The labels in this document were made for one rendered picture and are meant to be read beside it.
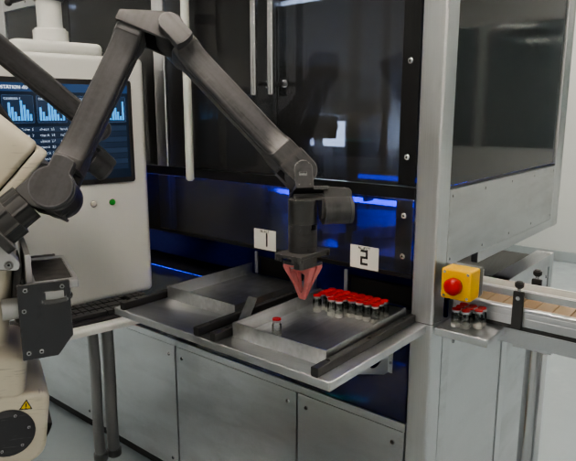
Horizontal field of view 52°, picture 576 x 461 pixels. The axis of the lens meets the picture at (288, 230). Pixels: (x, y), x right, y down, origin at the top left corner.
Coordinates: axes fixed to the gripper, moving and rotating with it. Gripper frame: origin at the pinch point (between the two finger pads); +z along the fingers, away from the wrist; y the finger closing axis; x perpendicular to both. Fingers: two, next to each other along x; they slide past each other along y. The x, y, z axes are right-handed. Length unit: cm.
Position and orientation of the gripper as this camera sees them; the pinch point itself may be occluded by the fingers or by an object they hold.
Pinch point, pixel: (303, 294)
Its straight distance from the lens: 119.1
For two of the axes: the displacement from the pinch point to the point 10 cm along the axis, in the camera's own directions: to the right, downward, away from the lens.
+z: 0.0, 9.8, 1.9
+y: 6.2, -1.5, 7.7
